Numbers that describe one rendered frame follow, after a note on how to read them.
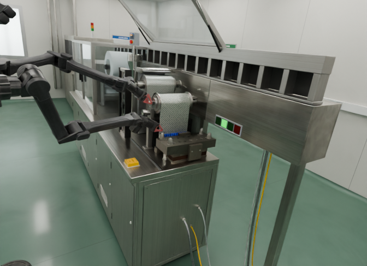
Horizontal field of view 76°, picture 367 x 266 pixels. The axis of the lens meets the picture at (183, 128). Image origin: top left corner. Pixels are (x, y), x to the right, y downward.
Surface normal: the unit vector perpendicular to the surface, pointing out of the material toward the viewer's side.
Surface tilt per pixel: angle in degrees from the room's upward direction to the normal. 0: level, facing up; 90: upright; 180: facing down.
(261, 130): 90
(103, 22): 90
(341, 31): 90
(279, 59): 90
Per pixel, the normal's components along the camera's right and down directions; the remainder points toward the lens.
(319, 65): -0.85, 0.10
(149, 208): 0.53, 0.32
